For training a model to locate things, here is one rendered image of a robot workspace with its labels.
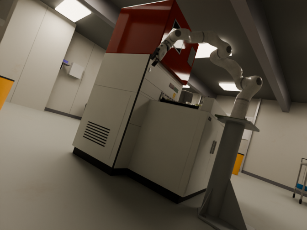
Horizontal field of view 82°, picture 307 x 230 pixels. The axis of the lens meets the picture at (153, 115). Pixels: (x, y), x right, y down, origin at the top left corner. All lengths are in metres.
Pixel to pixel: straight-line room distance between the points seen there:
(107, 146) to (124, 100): 0.48
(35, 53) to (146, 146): 5.52
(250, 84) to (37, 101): 6.11
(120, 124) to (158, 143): 0.41
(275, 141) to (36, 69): 8.62
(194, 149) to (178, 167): 0.20
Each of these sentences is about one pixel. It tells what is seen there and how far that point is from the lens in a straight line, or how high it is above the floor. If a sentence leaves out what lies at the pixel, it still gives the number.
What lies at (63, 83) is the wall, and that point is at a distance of 7.51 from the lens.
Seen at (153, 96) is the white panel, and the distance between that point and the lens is 1.89.
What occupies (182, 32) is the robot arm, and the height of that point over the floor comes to 1.27.
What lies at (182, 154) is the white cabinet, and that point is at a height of 0.40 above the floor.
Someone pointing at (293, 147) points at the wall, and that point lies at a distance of 8.06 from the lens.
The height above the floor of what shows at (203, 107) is 0.86.
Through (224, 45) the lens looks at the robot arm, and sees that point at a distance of 1.61.
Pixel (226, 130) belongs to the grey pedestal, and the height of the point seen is 0.72.
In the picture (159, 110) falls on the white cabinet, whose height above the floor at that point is 0.73.
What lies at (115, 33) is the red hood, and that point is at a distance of 2.33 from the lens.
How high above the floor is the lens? 0.53
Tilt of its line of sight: 5 degrees up
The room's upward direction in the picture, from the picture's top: 18 degrees clockwise
